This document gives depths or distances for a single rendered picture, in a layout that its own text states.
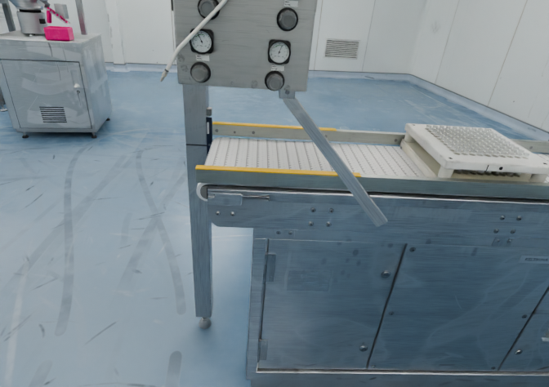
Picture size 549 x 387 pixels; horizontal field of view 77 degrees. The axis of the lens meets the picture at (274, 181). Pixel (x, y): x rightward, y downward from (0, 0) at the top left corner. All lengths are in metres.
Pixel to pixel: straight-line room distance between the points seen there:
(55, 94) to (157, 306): 2.08
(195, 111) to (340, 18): 5.22
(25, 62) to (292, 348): 2.74
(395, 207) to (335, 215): 0.13
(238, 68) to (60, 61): 2.60
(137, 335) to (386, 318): 0.91
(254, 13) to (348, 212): 0.44
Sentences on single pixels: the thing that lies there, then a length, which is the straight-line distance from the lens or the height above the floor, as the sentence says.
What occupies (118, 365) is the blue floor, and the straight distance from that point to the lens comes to 1.46.
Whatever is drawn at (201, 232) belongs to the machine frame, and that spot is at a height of 0.47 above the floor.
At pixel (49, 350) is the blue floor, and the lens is 1.59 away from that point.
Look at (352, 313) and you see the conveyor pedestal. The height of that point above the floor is 0.39.
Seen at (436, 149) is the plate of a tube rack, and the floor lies 0.89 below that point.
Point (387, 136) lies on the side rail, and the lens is 1.02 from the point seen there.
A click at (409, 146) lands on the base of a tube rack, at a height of 0.84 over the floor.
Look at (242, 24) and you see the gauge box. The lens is 0.60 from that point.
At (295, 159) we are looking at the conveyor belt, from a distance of 0.86.
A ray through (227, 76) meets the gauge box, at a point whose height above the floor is 1.04.
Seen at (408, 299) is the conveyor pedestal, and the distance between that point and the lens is 1.09.
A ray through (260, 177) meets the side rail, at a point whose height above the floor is 0.84.
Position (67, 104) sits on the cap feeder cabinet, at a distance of 3.21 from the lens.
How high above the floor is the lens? 1.17
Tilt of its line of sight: 29 degrees down
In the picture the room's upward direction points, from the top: 5 degrees clockwise
